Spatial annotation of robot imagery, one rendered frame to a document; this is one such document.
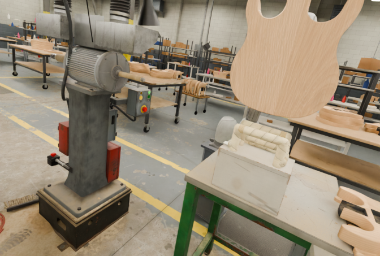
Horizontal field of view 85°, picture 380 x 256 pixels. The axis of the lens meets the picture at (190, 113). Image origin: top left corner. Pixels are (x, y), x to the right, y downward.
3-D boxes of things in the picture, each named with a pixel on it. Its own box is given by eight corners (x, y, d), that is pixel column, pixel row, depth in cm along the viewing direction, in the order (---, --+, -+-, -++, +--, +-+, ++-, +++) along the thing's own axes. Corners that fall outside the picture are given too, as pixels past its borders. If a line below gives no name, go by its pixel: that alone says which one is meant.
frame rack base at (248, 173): (210, 184, 88) (218, 147, 83) (223, 170, 101) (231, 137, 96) (277, 216, 75) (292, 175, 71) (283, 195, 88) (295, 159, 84)
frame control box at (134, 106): (107, 117, 165) (109, 85, 158) (128, 112, 183) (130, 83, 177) (129, 126, 154) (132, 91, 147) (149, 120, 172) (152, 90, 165)
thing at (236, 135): (228, 149, 83) (233, 127, 80) (230, 147, 85) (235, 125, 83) (235, 152, 81) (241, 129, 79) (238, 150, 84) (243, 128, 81)
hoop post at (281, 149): (271, 166, 75) (278, 142, 72) (272, 163, 78) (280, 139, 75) (280, 169, 73) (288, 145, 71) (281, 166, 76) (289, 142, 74)
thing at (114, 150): (89, 172, 184) (90, 133, 174) (100, 166, 195) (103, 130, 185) (107, 183, 173) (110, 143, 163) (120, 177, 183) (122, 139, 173)
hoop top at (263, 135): (232, 131, 80) (233, 123, 79) (235, 129, 83) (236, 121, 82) (286, 149, 71) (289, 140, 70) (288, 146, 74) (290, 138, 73)
